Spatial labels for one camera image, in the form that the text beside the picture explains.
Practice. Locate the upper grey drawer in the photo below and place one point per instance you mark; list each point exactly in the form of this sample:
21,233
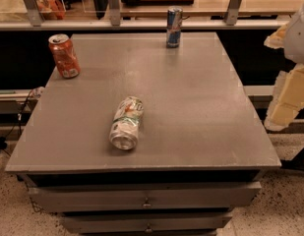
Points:
145,196

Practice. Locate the orange soda can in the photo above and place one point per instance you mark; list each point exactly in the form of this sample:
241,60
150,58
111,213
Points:
64,55

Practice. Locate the blue silver energy drink can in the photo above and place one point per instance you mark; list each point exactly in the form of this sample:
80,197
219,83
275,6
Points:
173,29

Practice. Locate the green white 7up can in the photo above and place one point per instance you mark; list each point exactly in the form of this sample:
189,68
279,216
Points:
124,132

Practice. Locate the grey drawer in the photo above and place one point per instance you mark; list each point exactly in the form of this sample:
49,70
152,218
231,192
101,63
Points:
145,196
146,222

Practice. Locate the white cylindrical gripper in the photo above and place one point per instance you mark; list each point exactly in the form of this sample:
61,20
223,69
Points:
298,38

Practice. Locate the metal shelf rail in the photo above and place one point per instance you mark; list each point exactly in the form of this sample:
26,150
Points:
144,25

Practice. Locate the lower grey drawer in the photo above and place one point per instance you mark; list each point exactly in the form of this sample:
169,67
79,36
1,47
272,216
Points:
146,222

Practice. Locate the orange plastic bag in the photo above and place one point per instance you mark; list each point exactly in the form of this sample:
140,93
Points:
51,6

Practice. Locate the grey cabinet with drawers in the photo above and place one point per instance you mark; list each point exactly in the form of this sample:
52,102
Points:
198,125

